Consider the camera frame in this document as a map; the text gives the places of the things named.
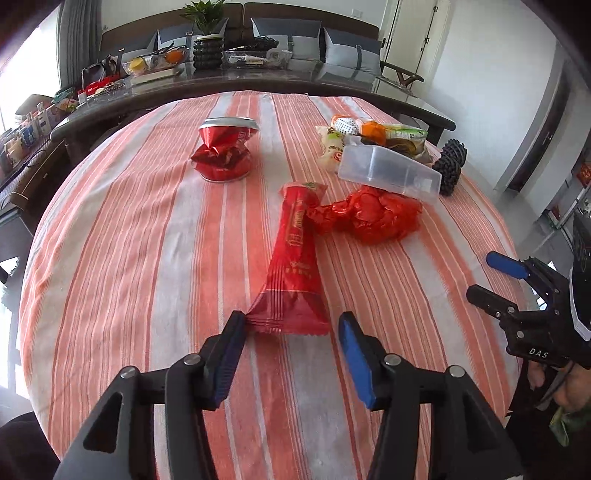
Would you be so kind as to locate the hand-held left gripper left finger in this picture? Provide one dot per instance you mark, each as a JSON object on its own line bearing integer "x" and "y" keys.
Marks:
{"x": 228, "y": 355}

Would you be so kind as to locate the white door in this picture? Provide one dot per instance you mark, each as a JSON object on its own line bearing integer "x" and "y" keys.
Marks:
{"x": 415, "y": 32}

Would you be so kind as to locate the orange snack wrapper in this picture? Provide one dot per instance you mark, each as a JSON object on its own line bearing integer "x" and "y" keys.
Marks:
{"x": 373, "y": 131}

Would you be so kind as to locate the grey blue pillow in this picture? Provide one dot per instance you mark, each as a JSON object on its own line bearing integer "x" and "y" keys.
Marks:
{"x": 291, "y": 39}
{"x": 351, "y": 50}
{"x": 173, "y": 40}

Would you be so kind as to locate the orange white striped tablecloth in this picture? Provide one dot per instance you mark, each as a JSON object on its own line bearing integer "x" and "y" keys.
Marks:
{"x": 138, "y": 230}

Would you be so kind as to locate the wooden chair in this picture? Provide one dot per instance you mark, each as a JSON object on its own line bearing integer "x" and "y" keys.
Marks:
{"x": 401, "y": 74}

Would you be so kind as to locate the black knobbly object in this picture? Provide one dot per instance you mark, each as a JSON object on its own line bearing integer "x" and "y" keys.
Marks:
{"x": 263, "y": 44}

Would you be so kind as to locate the white dotted snack wrapper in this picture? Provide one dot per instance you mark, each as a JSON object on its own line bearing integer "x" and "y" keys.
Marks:
{"x": 347, "y": 125}

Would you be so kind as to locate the crushed red can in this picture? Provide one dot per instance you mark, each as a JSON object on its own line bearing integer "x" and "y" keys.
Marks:
{"x": 221, "y": 152}

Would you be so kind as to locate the pale packet with green label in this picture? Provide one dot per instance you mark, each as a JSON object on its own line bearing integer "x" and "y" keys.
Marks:
{"x": 408, "y": 134}

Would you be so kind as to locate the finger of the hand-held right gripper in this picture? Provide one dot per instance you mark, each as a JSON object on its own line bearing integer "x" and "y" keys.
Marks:
{"x": 489, "y": 299}
{"x": 505, "y": 264}

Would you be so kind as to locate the green potted plant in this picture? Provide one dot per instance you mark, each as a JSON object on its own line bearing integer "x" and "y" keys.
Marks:
{"x": 205, "y": 14}

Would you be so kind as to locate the brown sofa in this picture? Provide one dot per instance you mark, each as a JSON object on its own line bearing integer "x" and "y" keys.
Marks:
{"x": 240, "y": 18}

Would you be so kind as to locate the clear plastic tray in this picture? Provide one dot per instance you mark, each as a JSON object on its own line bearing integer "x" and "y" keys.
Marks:
{"x": 249, "y": 59}

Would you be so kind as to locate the crumpled red plastic bag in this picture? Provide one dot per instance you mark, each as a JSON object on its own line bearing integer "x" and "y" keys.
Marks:
{"x": 369, "y": 214}

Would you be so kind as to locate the black ribbed plant pot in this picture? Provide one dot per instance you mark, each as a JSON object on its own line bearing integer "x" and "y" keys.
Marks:
{"x": 207, "y": 51}

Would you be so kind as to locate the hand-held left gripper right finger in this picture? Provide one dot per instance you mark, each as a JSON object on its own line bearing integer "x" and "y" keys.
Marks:
{"x": 355, "y": 364}

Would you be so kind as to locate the dark side cabinet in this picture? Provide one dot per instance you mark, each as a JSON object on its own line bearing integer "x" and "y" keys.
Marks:
{"x": 27, "y": 175}

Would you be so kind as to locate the long red snack wrapper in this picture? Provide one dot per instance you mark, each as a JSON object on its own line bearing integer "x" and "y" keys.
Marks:
{"x": 291, "y": 277}

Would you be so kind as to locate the dark glass-topped table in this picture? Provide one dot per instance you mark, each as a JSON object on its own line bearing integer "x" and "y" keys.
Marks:
{"x": 286, "y": 78}

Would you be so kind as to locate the dark gold snack packet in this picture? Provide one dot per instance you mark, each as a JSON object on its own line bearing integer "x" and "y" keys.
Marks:
{"x": 411, "y": 148}

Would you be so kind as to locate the black knobbly roller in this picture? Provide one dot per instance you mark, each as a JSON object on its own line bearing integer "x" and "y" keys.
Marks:
{"x": 450, "y": 168}

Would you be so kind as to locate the clear bowl with fruit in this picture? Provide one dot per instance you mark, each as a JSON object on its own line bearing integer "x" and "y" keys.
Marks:
{"x": 154, "y": 61}

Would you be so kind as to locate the red box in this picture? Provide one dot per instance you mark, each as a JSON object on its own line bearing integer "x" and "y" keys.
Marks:
{"x": 99, "y": 88}

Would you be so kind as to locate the grey curtain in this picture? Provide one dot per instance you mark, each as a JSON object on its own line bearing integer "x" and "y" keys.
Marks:
{"x": 78, "y": 41}

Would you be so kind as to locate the clear plastic container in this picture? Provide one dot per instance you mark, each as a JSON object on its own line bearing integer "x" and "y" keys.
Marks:
{"x": 383, "y": 170}

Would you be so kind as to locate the tape roll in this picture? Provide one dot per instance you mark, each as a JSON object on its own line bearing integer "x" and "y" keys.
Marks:
{"x": 274, "y": 54}

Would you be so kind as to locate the white wrapper with orange spot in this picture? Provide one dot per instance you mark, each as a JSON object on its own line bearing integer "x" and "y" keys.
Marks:
{"x": 331, "y": 154}

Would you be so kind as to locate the person's right hand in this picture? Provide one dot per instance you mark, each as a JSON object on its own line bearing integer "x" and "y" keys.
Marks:
{"x": 575, "y": 390}

